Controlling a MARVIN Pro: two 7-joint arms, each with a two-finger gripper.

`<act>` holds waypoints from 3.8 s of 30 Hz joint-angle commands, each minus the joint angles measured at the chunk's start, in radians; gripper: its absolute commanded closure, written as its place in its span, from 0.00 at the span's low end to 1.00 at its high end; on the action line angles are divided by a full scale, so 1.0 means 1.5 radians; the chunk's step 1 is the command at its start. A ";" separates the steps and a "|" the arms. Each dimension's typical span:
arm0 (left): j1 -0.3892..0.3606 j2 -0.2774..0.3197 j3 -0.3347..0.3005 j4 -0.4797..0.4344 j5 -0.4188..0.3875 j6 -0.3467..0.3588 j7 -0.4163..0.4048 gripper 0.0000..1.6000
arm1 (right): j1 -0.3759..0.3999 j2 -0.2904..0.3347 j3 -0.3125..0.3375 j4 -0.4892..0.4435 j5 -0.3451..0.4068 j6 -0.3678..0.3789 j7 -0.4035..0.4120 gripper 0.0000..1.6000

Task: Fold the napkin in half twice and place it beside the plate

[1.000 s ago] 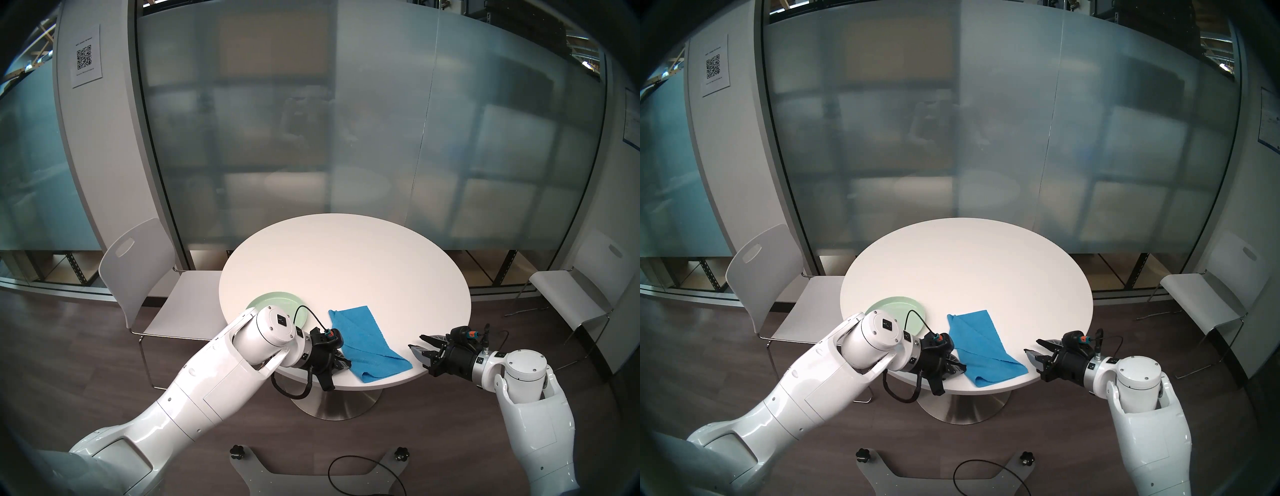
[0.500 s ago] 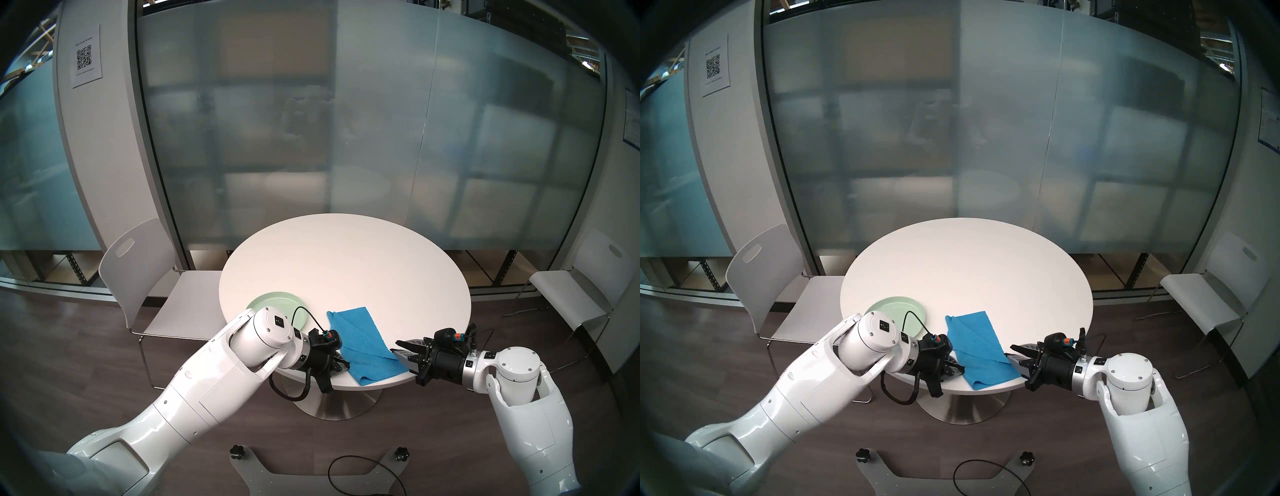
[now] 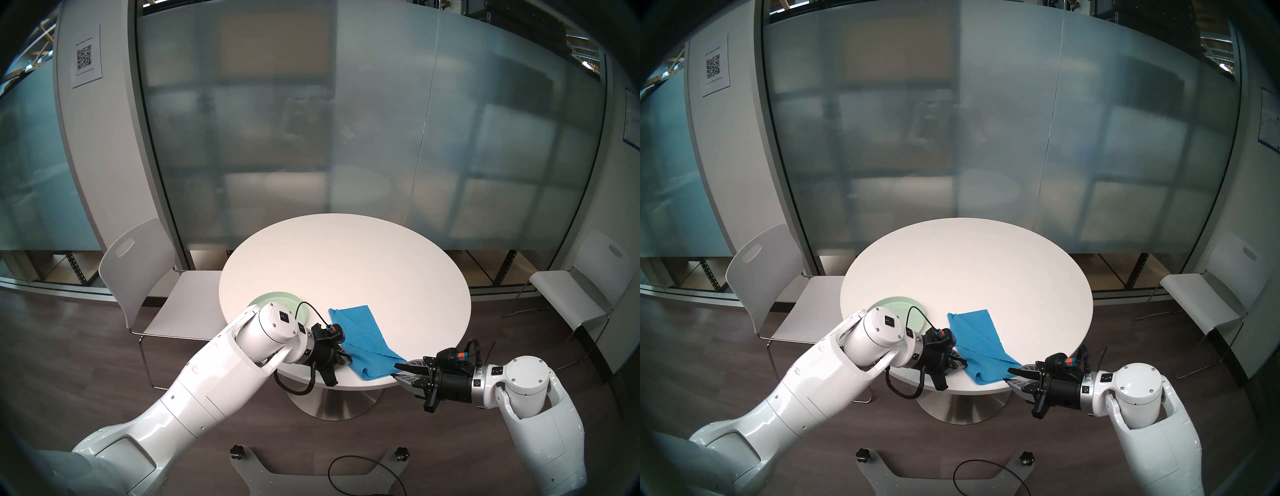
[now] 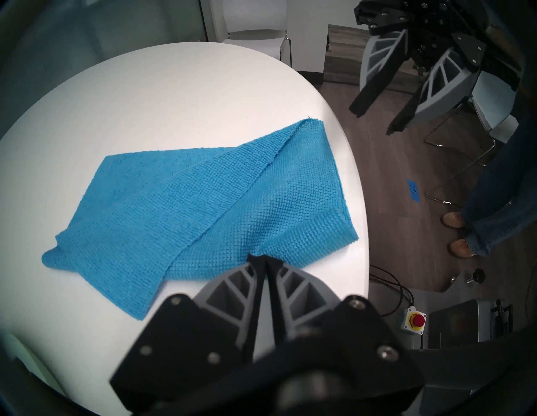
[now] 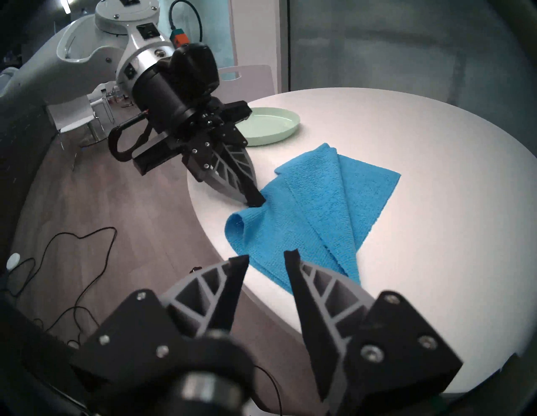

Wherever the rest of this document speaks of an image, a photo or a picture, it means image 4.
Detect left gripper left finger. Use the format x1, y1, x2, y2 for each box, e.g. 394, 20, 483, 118
110, 256, 263, 413

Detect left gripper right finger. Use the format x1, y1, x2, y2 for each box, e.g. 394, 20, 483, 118
268, 258, 424, 378

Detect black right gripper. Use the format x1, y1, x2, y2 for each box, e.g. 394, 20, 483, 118
349, 0, 489, 135

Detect blue microfibre napkin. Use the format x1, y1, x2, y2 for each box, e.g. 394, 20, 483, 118
42, 118, 359, 321

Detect yellow red emergency stop button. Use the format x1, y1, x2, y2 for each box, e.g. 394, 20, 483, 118
401, 306, 428, 336

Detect white chair with metal legs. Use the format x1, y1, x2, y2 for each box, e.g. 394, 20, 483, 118
220, 0, 293, 68
426, 71, 521, 206

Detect person blue jeans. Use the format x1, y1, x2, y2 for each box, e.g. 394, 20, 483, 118
461, 84, 537, 257

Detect black floor cable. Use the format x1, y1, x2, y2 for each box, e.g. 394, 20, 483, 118
369, 264, 416, 317

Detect grey robot pedestal column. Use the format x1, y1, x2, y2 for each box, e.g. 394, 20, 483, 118
428, 299, 516, 349

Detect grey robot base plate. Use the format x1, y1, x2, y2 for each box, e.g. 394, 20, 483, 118
445, 268, 537, 302

